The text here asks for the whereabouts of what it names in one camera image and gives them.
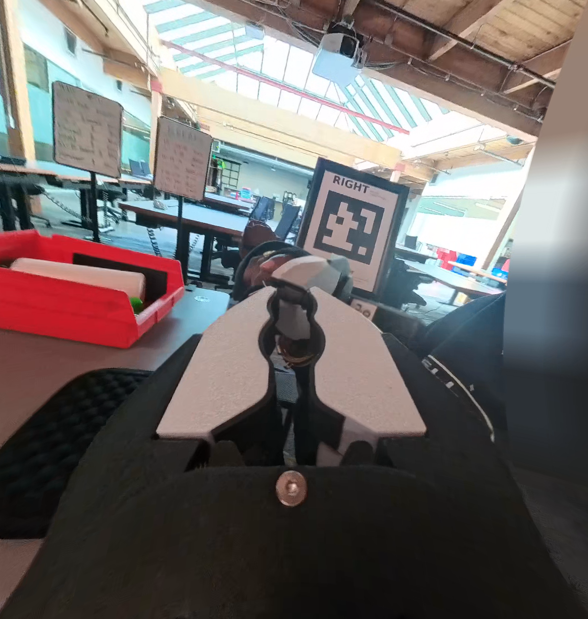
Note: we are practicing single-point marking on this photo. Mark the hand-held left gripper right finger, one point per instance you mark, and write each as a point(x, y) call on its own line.
point(371, 382)

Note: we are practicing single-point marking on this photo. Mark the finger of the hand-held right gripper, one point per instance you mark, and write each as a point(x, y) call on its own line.
point(296, 319)
point(303, 273)

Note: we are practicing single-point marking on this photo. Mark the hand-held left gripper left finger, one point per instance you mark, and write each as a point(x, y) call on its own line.
point(216, 382)

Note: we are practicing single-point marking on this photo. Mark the green cross-shaped plastic block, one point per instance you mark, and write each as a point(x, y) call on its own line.
point(137, 304)

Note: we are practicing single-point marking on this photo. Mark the red plastic storage bin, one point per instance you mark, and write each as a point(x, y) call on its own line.
point(57, 314)

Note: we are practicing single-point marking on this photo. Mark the person's right hand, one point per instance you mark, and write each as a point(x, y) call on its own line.
point(265, 271)

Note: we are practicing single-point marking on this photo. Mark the black office chair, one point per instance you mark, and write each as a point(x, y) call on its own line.
point(405, 285)
point(262, 208)
point(287, 222)

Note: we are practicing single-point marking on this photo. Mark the black framed marker sign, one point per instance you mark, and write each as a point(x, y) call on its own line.
point(388, 203)

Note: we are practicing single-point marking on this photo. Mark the wooden office desk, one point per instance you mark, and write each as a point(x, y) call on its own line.
point(202, 217)
point(448, 278)
point(13, 170)

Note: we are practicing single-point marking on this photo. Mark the handwritten whiteboard sign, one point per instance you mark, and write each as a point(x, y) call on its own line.
point(86, 130)
point(183, 159)

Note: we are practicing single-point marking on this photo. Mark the black foam pad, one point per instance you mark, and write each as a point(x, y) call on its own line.
point(42, 435)

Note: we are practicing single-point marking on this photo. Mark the white ceiling projector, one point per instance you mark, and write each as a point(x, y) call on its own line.
point(335, 63)

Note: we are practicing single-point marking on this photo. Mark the wooden support post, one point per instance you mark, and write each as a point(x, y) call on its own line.
point(18, 96)

